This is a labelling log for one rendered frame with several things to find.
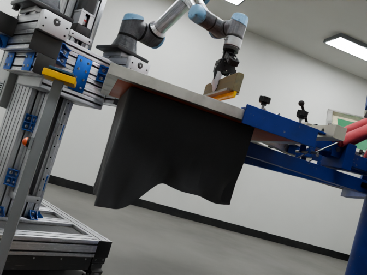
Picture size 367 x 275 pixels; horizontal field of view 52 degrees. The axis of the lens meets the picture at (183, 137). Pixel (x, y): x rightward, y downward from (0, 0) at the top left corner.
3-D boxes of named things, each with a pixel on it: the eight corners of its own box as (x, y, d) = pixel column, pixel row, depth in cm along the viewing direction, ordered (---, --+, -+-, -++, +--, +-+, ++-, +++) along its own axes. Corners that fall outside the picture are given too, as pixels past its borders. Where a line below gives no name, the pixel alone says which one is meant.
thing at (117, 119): (92, 207, 125) (130, 85, 128) (90, 189, 168) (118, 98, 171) (101, 209, 126) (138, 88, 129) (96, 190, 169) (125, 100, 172)
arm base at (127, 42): (105, 47, 214) (110, 31, 215) (125, 58, 225) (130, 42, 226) (120, 47, 204) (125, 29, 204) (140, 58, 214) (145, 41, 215)
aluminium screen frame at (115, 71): (107, 73, 119) (111, 61, 120) (100, 93, 176) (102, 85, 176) (314, 144, 139) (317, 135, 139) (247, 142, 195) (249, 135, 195)
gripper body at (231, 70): (226, 78, 169) (234, 53, 169) (234, 76, 160) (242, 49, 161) (211, 73, 167) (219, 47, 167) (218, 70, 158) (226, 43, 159)
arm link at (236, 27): (239, 21, 171) (253, 18, 164) (232, 43, 170) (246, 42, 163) (228, 12, 166) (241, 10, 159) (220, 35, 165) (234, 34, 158)
